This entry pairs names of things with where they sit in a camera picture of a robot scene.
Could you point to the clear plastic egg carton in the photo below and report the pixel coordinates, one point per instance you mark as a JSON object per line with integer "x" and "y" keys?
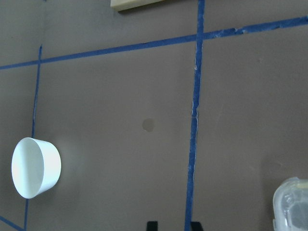
{"x": 290, "y": 205}

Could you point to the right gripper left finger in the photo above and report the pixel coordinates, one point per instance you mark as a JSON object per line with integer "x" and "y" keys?
{"x": 152, "y": 226}

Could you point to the bamboo cutting board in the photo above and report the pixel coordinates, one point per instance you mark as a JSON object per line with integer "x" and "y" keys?
{"x": 121, "y": 5}

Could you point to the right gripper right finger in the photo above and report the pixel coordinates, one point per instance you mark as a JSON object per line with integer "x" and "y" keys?
{"x": 196, "y": 226}

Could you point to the white round bowl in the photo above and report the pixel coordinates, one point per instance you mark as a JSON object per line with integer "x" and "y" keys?
{"x": 35, "y": 167}

